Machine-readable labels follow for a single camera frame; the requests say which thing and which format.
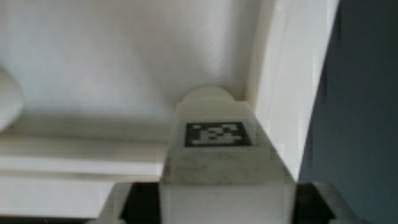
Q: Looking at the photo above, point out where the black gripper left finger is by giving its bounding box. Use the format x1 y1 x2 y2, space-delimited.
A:
120 182 163 224

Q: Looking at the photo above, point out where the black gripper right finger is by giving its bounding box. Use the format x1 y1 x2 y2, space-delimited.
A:
292 181 363 224

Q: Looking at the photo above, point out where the white table leg with tag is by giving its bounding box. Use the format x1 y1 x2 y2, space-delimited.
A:
161 86 296 224

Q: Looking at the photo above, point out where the white square tabletop panel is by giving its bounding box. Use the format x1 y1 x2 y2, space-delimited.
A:
0 0 340 224

